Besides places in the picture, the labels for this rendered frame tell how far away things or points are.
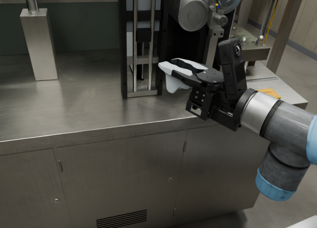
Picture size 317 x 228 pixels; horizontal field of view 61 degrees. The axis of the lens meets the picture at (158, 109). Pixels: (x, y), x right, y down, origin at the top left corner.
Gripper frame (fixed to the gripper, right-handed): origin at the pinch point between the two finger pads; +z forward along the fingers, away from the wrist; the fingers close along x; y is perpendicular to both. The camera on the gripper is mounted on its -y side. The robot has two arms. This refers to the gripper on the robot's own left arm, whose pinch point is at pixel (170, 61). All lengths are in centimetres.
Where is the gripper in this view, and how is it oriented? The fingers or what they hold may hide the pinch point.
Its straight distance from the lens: 61.3
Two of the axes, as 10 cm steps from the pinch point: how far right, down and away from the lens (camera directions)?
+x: 6.5, -3.0, 6.9
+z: -7.4, -4.3, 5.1
